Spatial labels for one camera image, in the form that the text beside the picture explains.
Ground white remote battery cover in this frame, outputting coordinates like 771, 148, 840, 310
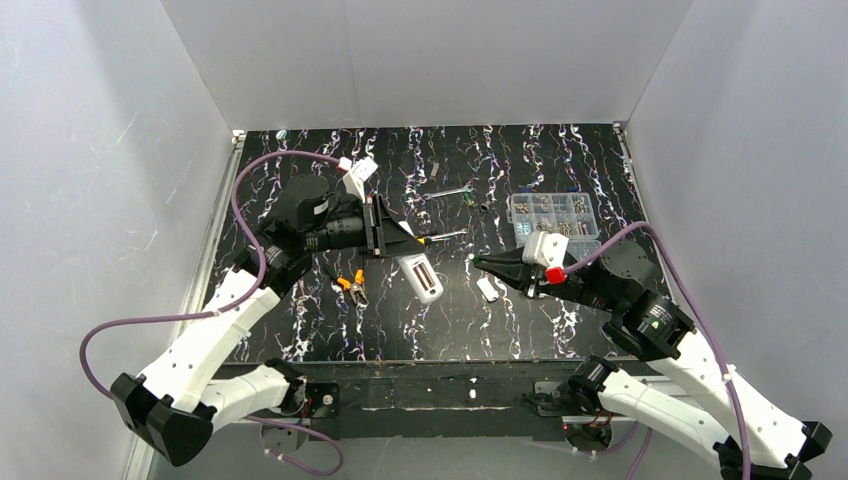
476, 277, 500, 303

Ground white remote control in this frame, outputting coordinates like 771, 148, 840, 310
395, 253, 444, 305

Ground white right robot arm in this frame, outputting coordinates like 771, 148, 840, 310
473, 232, 832, 479

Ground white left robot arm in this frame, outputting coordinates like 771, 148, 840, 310
110, 173, 444, 466

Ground silver wrench upper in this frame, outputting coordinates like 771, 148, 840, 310
421, 186, 474, 201

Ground clear plastic screw organizer box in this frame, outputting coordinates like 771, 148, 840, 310
507, 192, 601, 259

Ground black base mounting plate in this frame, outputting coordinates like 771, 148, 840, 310
295, 360, 614, 441

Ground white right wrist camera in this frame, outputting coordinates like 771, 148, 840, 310
521, 230, 569, 285

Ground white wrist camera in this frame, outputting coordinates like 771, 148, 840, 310
337, 157, 378, 202
521, 230, 569, 285

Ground orange handled pliers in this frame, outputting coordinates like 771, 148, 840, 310
329, 268, 369, 308

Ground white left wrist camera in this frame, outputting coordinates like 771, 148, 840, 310
337, 157, 378, 202

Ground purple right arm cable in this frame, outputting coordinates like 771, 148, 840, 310
563, 221, 753, 480

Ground aluminium frame rail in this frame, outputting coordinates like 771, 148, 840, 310
122, 129, 248, 480

